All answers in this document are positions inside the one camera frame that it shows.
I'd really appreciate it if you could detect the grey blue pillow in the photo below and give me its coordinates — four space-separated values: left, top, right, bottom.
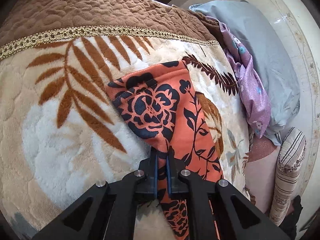
189 0 300 146

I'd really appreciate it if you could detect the cream leaf-pattern plush blanket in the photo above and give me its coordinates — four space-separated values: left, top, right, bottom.
1 0 249 239

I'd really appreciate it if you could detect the orange floral garment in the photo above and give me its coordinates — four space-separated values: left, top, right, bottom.
106 61 222 239

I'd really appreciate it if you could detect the pink bed sheet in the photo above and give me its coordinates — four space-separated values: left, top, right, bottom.
245 137 280 213

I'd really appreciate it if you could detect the brown striped pillow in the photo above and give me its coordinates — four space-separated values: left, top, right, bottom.
269 127 306 226

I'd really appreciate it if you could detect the purple floral cloth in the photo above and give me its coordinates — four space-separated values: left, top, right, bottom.
217 21 271 138

